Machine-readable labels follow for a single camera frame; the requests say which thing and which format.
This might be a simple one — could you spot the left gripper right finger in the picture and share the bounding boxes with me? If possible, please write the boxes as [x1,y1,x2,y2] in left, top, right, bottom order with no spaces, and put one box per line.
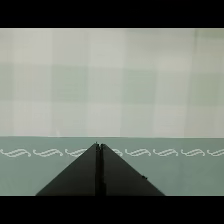
[99,142,166,197]

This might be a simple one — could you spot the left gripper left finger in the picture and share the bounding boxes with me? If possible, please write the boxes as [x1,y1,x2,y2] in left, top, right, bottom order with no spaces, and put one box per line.
[35,142,100,197]

